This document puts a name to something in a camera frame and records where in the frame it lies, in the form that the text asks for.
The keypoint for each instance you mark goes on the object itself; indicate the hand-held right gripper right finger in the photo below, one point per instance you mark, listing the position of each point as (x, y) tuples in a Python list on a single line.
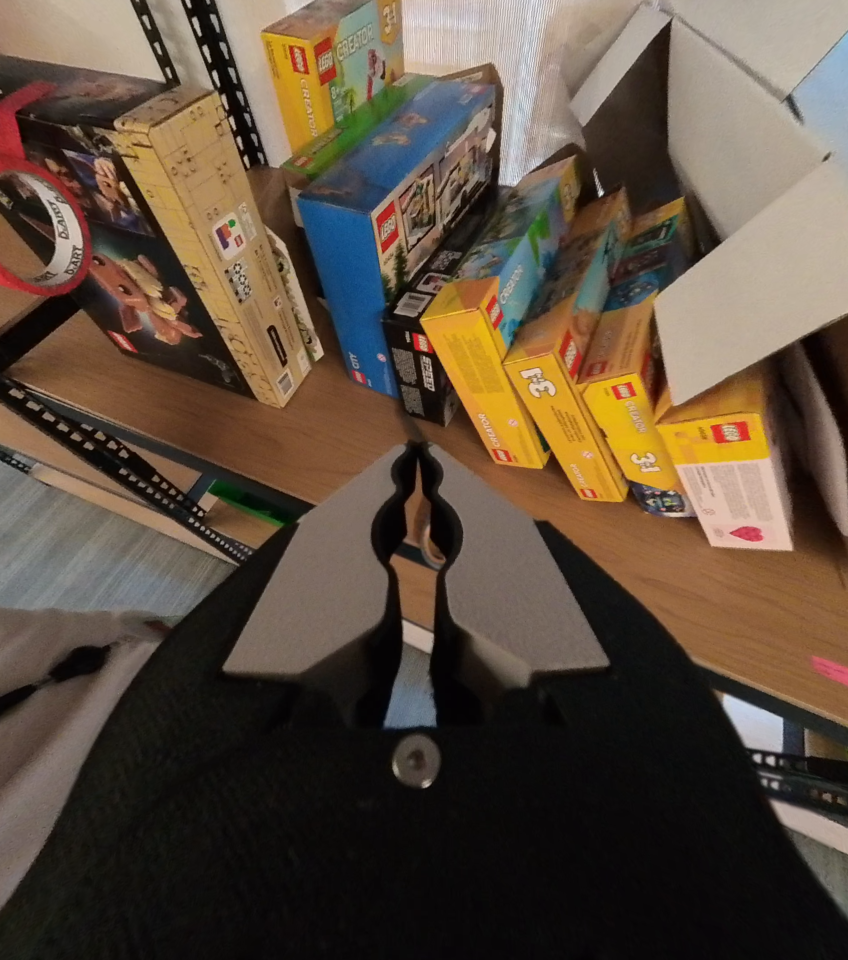
[(521, 600)]

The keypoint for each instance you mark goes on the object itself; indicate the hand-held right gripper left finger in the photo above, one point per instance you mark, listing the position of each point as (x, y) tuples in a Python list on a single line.
[(311, 600)]

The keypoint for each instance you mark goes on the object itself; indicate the black metal shelf rack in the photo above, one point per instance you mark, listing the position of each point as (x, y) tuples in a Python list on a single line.
[(618, 570), (169, 510)]

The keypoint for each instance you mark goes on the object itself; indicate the black toy box tan base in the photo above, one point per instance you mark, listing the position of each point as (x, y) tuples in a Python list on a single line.
[(161, 300)]

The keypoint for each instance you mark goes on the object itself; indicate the yellow toy box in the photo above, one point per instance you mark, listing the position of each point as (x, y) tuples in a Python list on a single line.
[(484, 375), (633, 420), (566, 420)]

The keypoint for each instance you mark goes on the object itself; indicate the yellow toy box heart print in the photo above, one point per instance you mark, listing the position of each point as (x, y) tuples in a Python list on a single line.
[(738, 480)]

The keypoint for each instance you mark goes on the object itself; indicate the small black toy box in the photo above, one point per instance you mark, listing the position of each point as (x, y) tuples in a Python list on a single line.
[(424, 367)]

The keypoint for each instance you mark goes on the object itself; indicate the person's white clothing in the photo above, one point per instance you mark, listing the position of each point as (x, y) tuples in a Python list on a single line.
[(19, 750)]

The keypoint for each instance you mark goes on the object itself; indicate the pink sticker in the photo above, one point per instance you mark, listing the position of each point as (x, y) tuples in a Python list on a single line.
[(847, 675)]

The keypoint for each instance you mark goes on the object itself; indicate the flat white cardboard sheets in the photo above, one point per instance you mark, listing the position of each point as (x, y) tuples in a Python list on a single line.
[(843, 450)]

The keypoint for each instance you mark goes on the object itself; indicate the white cardboard box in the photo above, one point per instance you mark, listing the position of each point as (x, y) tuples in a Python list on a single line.
[(768, 300), (708, 112)]

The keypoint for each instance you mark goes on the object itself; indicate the translucent window blind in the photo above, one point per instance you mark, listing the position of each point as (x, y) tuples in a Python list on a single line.
[(469, 37)]

